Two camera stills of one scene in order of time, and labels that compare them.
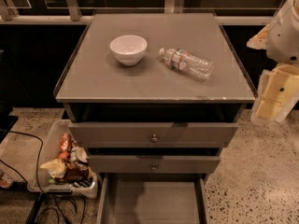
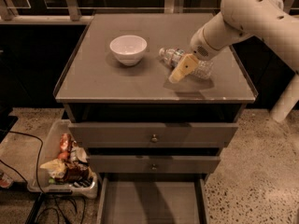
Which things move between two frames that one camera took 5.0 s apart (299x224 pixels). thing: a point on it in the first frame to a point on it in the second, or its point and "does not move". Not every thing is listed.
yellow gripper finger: [277, 92] to [185, 65]
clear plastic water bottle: [188, 63] does not move
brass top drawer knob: [154, 138] does not move
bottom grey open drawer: [152, 199] does not move
